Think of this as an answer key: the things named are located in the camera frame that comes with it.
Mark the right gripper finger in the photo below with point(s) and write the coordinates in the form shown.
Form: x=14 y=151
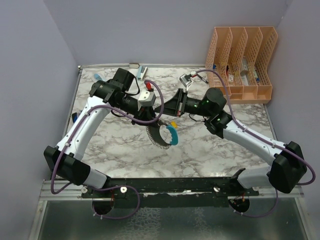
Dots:
x=175 y=100
x=169 y=110

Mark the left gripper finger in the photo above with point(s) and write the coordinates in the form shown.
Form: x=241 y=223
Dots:
x=141 y=117
x=149 y=113

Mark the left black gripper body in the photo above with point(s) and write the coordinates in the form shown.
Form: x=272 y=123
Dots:
x=128 y=105

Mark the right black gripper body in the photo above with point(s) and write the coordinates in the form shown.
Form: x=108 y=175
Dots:
x=189 y=105

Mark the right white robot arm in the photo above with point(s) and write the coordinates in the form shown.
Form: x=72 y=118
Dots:
x=285 y=166

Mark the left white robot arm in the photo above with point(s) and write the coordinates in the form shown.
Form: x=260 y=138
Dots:
x=105 y=96

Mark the yellow key tag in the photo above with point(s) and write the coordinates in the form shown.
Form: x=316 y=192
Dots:
x=173 y=124

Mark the black pen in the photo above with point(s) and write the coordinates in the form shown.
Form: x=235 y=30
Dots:
x=202 y=79

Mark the light blue white stapler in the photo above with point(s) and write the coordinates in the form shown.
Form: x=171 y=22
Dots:
x=141 y=72

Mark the blue packaged item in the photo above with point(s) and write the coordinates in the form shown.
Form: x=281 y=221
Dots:
x=97 y=77

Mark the orange desk file organizer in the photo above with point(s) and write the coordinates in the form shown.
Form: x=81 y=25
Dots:
x=237 y=62

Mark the items in organizer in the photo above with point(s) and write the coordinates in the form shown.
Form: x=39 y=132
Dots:
x=243 y=73

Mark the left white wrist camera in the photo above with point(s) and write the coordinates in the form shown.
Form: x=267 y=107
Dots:
x=146 y=99

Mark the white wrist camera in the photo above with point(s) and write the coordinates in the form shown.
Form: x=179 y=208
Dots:
x=187 y=81
x=146 y=99

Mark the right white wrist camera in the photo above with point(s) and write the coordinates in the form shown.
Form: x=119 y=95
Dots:
x=187 y=81

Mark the beige wall clip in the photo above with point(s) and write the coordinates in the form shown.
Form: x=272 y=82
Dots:
x=134 y=65

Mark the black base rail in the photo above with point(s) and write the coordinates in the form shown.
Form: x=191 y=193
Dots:
x=172 y=192

